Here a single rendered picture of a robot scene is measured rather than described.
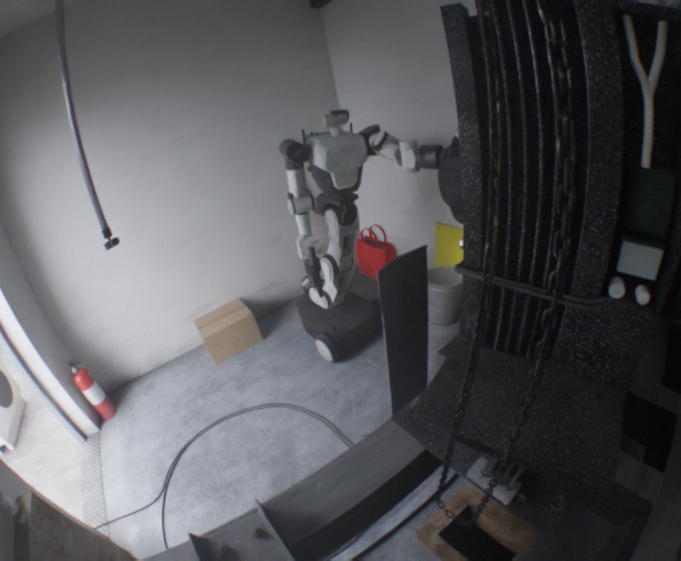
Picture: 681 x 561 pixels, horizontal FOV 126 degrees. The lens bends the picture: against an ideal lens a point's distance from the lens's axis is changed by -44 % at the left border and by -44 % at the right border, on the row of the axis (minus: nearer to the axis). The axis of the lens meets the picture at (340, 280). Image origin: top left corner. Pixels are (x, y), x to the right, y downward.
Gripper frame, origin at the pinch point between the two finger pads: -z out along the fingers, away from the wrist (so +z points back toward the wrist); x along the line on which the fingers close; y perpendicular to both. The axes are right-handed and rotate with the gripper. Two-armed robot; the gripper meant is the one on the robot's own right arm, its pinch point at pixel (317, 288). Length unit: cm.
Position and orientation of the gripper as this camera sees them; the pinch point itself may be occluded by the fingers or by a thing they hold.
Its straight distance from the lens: 173.8
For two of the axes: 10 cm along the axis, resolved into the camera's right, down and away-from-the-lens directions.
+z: -1.6, -9.0, -4.1
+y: 9.2, -2.8, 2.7
